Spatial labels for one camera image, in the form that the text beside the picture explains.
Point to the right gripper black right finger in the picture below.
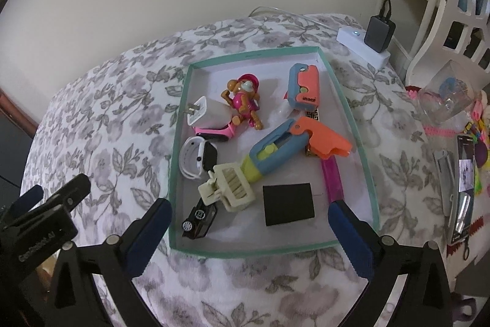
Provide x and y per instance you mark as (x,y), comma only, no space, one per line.
(357,238)

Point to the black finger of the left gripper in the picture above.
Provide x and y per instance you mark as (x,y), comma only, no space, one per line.
(65,192)
(24,204)

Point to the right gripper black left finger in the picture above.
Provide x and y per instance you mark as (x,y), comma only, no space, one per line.
(144,235)

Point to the black toy car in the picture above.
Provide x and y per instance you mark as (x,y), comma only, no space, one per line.
(199,220)

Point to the pink plastic stick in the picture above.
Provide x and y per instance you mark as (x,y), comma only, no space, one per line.
(332,179)

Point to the cream plastic hair claw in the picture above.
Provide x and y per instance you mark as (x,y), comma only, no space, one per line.
(227,184)

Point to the black wall charger plug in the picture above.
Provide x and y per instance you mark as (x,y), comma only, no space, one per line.
(287,203)

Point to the white wall charger plug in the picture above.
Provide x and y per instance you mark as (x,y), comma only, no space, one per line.
(207,113)

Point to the large orange blue carrot knife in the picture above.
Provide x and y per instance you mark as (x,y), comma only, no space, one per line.
(289,139)

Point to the brown pink puppy figure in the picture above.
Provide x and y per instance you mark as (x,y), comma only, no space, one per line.
(242,96)

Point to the small blue orange carrot knife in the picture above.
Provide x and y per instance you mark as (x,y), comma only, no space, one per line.
(303,91)

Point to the red correction fluid bottle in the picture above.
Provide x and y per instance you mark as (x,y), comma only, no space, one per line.
(283,110)

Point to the black card package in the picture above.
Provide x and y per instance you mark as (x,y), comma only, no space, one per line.
(464,188)

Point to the pink band smartwatch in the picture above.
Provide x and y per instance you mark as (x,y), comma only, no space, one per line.
(212,133)

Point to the small brown cardboard box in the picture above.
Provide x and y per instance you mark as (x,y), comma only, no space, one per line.
(313,115)

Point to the teal rimmed white tray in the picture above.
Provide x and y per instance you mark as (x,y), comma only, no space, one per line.
(244,234)

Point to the clear plastic cup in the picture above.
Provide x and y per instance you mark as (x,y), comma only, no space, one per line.
(447,94)

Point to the white power strip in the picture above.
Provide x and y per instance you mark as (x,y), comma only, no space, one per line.
(353,39)

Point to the white furniture frame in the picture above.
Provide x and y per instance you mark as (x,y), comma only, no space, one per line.
(450,30)

